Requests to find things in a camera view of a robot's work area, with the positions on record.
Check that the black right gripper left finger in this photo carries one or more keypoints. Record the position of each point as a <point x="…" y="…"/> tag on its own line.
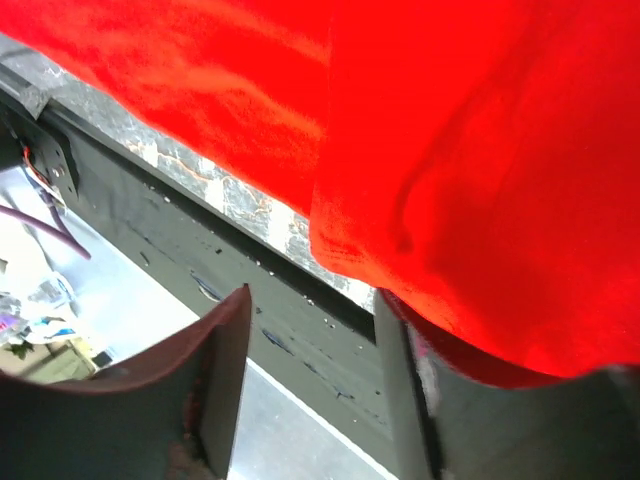
<point x="168" y="412"/>

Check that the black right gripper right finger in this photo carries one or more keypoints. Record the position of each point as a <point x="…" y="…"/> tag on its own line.
<point x="458" y="413"/>

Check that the red t shirt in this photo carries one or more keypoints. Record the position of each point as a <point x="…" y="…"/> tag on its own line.
<point x="478" y="159"/>

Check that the crumpled packaging below table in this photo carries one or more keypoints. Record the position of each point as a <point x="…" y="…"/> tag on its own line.
<point x="37" y="304"/>

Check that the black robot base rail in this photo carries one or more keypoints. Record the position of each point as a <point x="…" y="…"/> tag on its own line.
<point x="307" y="335"/>

